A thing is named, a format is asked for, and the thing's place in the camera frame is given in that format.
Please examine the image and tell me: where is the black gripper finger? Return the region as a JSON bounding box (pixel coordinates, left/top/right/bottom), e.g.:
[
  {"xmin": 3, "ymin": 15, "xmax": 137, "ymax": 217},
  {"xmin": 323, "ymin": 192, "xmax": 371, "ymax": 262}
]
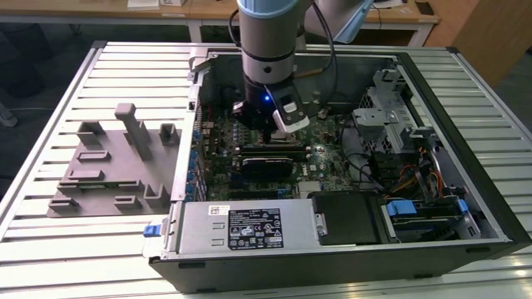
[{"xmin": 231, "ymin": 100, "xmax": 271, "ymax": 145}]

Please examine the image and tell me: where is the CPU socket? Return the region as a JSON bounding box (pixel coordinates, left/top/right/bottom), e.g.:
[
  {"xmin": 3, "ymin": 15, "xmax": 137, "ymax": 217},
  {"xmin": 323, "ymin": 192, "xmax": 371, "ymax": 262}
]
[{"xmin": 261, "ymin": 129, "xmax": 305, "ymax": 148}]

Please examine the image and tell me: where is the black graphics card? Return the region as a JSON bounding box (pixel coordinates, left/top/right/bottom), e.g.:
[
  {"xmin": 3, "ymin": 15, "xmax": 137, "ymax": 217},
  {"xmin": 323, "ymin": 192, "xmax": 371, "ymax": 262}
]
[{"xmin": 241, "ymin": 156, "xmax": 295, "ymax": 182}]

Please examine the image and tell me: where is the green motherboard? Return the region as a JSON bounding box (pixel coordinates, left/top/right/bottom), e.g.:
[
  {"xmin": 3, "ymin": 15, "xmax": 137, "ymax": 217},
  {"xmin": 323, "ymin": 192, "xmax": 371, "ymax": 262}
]
[{"xmin": 198, "ymin": 104, "xmax": 370, "ymax": 202}]

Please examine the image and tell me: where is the black expansion slot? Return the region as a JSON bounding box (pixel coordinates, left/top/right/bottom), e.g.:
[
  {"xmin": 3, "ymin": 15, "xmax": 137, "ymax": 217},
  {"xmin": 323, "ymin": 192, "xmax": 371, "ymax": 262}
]
[{"xmin": 230, "ymin": 189, "xmax": 281, "ymax": 201}]

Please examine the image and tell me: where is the silver metal drive cage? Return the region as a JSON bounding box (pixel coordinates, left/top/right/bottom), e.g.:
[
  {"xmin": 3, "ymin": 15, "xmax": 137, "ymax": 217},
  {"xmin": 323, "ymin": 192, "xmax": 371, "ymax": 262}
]
[{"xmin": 351, "ymin": 69, "xmax": 423, "ymax": 156}]

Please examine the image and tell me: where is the silver chipset heatsink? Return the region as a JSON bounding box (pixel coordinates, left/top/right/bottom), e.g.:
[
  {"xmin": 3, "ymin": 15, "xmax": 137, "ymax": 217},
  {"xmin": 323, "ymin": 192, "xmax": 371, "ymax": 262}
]
[{"xmin": 298, "ymin": 182, "xmax": 326, "ymax": 196}]

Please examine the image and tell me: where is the wooden desk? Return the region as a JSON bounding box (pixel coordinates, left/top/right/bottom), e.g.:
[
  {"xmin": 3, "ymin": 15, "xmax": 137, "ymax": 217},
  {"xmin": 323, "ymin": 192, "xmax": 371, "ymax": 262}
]
[{"xmin": 0, "ymin": 0, "xmax": 443, "ymax": 47}]

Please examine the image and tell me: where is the grey parts rack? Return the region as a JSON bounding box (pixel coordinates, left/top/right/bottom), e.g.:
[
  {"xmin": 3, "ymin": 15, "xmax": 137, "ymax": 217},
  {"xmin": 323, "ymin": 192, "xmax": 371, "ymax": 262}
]
[{"xmin": 46, "ymin": 102, "xmax": 185, "ymax": 218}]

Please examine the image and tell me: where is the silver power supply unit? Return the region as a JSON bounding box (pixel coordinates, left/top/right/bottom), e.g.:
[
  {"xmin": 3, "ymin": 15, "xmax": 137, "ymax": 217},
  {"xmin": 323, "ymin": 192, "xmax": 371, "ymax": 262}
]
[{"xmin": 162, "ymin": 199, "xmax": 322, "ymax": 260}]

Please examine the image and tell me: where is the blue disk carrier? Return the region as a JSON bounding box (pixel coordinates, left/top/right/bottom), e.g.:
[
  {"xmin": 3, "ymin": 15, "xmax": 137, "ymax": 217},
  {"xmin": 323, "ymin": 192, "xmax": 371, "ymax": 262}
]
[{"xmin": 385, "ymin": 200, "xmax": 466, "ymax": 243}]

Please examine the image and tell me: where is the black phone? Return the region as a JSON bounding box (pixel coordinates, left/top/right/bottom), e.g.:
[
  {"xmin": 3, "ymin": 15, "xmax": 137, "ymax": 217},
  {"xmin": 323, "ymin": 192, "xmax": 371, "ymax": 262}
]
[{"xmin": 415, "ymin": 1, "xmax": 437, "ymax": 16}]

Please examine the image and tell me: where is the black PC case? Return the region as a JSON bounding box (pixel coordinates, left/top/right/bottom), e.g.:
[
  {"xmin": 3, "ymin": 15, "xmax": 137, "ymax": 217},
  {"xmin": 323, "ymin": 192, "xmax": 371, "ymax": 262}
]
[{"xmin": 141, "ymin": 46, "xmax": 532, "ymax": 295}]

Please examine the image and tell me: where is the grey furniture foot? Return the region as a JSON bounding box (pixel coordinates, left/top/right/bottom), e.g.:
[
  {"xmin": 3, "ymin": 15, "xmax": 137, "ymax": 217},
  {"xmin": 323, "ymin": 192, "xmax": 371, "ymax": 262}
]
[{"xmin": 0, "ymin": 101, "xmax": 19, "ymax": 128}]

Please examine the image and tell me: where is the blue plastic clip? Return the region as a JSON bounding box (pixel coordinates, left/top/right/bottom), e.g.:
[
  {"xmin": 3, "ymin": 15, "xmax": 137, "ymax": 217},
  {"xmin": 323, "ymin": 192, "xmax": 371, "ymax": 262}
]
[{"xmin": 457, "ymin": 199, "xmax": 471, "ymax": 221}]

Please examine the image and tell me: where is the wooden cabinet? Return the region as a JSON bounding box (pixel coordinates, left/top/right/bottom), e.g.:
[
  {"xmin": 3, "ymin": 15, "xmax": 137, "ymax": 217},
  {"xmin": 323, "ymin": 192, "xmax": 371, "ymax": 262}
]
[{"xmin": 423, "ymin": 0, "xmax": 532, "ymax": 90}]

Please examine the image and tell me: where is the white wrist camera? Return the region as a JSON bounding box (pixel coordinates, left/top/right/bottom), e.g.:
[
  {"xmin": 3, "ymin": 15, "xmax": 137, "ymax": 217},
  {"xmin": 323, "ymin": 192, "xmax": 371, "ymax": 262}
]
[{"xmin": 273, "ymin": 92, "xmax": 311, "ymax": 135}]

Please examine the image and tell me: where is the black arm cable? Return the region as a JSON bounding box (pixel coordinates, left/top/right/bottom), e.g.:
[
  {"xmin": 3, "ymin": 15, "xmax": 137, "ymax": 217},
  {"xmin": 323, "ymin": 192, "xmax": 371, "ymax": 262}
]
[{"xmin": 298, "ymin": 0, "xmax": 339, "ymax": 78}]

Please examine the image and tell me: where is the orange wire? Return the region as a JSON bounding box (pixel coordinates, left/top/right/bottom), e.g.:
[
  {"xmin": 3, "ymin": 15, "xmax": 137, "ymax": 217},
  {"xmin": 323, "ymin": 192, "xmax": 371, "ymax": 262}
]
[{"xmin": 427, "ymin": 168, "xmax": 445, "ymax": 202}]

